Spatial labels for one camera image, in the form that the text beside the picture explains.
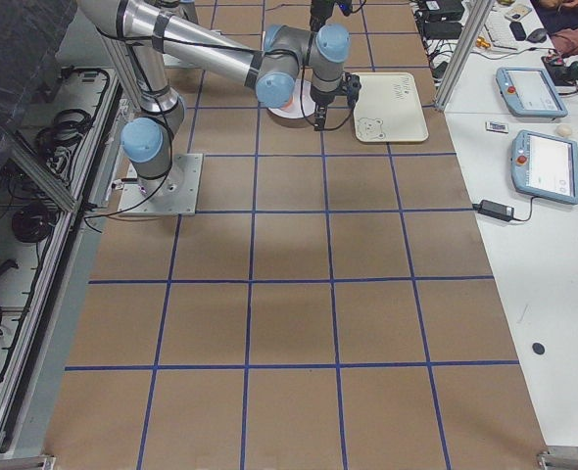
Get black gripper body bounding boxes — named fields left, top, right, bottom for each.
left=310, top=0, right=353, bottom=15
left=311, top=87, right=361, bottom=118

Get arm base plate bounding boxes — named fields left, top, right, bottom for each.
left=118, top=154, right=204, bottom=217

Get aluminium frame post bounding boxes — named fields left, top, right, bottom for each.
left=434, top=0, right=494, bottom=112

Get teach pendant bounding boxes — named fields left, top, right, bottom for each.
left=510, top=130, right=578, bottom=206
left=495, top=68, right=568, bottom=118

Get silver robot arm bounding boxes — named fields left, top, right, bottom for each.
left=78, top=1, right=361, bottom=134

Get black cable bundle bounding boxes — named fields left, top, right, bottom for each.
left=33, top=108, right=97, bottom=148

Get black power adapter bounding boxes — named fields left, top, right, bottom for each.
left=472, top=200, right=515, bottom=222

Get small white ball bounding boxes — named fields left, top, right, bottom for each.
left=555, top=124, right=573, bottom=138

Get cream bear tray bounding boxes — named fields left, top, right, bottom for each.
left=354, top=72, right=429, bottom=143

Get far teach pendant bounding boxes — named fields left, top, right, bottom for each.
left=495, top=68, right=568, bottom=118

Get orange fruit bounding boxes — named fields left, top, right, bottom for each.
left=280, top=98, right=293, bottom=110

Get near teach pendant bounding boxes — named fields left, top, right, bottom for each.
left=510, top=130, right=578, bottom=206

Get white round plate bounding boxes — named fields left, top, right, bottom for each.
left=268, top=80, right=315, bottom=119

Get small printed card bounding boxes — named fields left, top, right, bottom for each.
left=485, top=120, right=509, bottom=134

